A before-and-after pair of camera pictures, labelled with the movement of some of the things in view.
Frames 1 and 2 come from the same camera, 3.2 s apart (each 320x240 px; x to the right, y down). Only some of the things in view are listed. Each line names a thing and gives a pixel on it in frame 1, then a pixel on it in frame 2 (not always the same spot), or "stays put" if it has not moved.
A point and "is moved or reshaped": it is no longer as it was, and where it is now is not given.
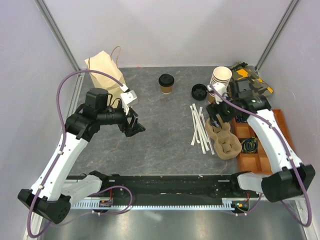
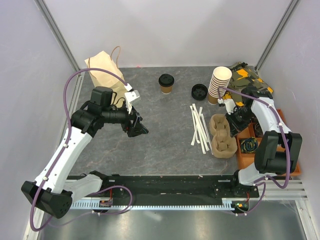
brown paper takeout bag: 109,64 stays put
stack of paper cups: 220,74 stays put
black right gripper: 212,109 -> 234,127
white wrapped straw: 200,125 stays put
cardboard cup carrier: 226,145 is moved or reshaped
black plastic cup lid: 166,80 stays put
